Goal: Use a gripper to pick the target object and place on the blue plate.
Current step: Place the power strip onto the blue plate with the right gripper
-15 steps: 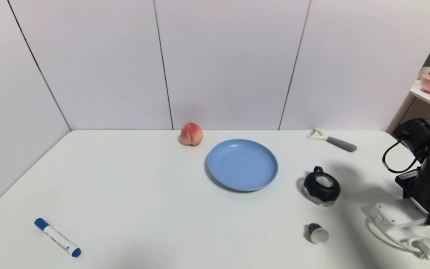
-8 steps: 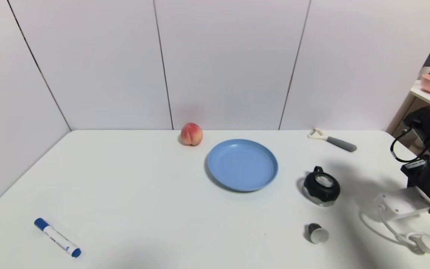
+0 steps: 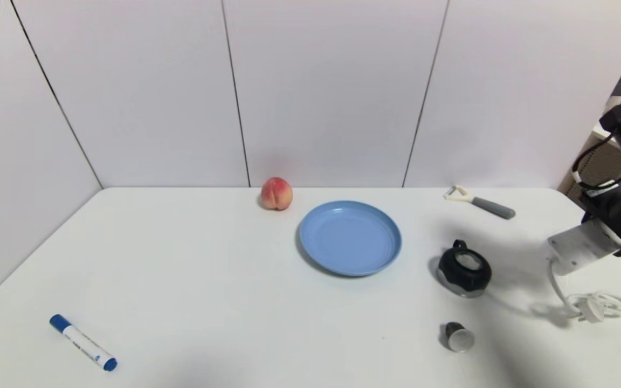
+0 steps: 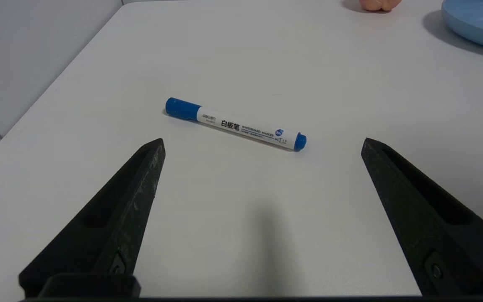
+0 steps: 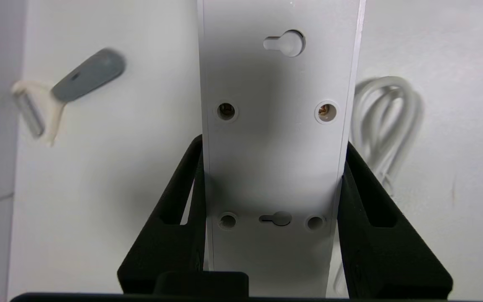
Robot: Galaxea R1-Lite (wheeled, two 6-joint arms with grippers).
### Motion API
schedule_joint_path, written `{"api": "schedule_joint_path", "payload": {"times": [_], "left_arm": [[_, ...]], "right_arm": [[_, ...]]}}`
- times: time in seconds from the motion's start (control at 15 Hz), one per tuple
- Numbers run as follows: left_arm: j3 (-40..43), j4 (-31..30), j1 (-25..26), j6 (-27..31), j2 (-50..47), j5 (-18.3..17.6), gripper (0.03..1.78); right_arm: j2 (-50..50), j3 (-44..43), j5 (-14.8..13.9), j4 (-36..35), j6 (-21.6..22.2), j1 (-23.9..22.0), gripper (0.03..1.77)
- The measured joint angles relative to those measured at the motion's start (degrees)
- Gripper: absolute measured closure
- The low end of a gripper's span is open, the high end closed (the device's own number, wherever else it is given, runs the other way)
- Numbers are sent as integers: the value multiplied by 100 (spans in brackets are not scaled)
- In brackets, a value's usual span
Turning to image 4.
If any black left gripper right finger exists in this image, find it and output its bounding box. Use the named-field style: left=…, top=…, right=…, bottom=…
left=361, top=138, right=483, bottom=297

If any blue capped whiteboard marker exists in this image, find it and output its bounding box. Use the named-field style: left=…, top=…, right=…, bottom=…
left=165, top=97, right=307, bottom=152

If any blue round plate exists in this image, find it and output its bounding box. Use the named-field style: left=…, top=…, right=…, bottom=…
left=441, top=0, right=483, bottom=52

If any pink yellow peach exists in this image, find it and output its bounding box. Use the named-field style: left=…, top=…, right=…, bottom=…
left=359, top=0, right=402, bottom=12

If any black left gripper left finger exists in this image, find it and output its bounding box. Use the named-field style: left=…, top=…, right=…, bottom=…
left=18, top=138, right=166, bottom=297

